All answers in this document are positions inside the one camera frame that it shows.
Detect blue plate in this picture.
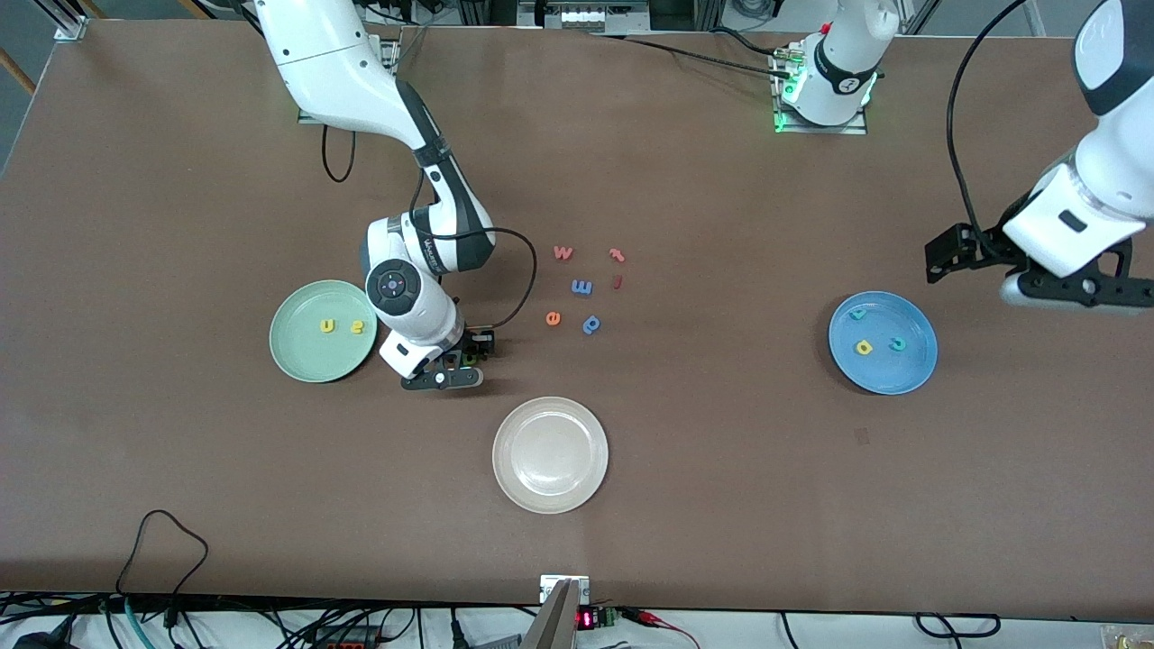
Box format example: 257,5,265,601
828,290,939,396

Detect green plate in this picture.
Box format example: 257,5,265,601
269,279,379,384

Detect red and black clip leads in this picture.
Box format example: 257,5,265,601
622,608,701,649

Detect grey device with white light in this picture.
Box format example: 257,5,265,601
518,0,650,35

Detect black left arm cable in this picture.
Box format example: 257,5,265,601
946,0,1030,264

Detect white pole mount plate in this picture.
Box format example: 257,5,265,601
539,574,590,605

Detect grey camera pole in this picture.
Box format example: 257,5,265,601
521,579,580,649

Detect black arm base cable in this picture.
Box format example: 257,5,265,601
586,32,796,78

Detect thin black cable loop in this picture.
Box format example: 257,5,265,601
115,509,210,600

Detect black coiled cable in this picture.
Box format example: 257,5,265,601
915,613,1002,637

